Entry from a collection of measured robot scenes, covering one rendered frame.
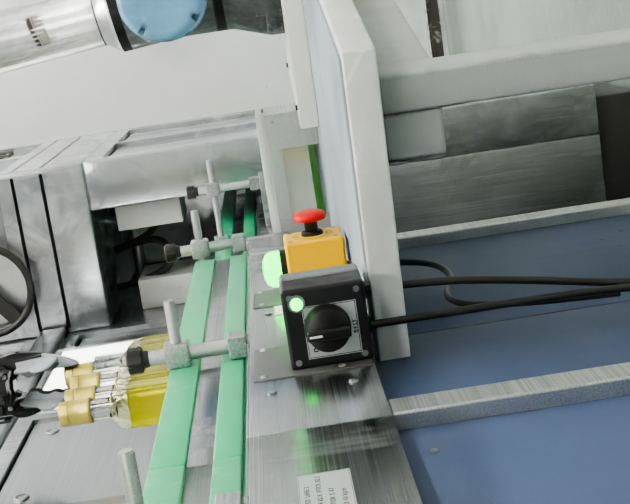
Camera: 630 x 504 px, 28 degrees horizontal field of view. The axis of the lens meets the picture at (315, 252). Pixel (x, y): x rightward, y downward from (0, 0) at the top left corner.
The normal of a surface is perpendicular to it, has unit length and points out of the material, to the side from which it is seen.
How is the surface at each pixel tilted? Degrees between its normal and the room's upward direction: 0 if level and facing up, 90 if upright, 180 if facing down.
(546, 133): 90
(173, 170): 90
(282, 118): 90
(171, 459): 90
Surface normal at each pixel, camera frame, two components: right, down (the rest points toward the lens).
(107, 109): 0.05, 0.20
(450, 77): 0.08, 0.40
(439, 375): -0.15, -0.97
